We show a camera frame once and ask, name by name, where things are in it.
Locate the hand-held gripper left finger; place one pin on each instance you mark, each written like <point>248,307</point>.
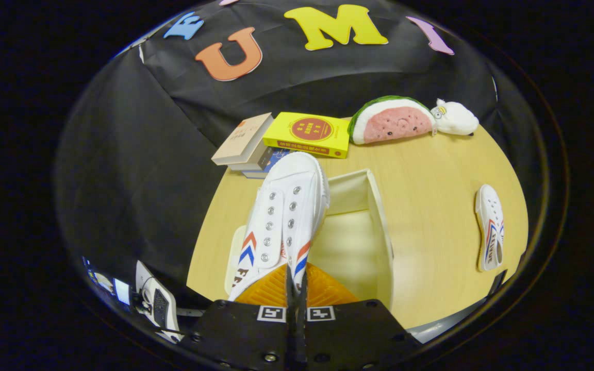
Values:
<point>240,335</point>

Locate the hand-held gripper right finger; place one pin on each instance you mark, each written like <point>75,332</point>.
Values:
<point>353,335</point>

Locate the beige fabric storage box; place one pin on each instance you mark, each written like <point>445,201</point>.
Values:
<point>353,247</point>

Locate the white canvas shoe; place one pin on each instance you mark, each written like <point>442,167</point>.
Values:
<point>490,226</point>
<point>286,206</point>

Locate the white device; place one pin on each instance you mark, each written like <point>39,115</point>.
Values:
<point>147,283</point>

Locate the grey book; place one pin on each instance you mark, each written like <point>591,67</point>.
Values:
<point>250,161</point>

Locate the blue book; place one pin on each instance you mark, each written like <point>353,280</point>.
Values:
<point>271,157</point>

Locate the beige book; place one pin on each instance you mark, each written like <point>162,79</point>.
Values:
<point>243,139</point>

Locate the yellow book with red circle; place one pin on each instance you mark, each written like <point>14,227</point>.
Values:
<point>307,131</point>

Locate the watermelon slice plush toy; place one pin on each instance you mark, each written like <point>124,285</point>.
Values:
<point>392,123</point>

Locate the white plush toy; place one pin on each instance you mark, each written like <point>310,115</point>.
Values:
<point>454,119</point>

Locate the black table edge bracket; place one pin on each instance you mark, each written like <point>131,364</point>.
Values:
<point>498,282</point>

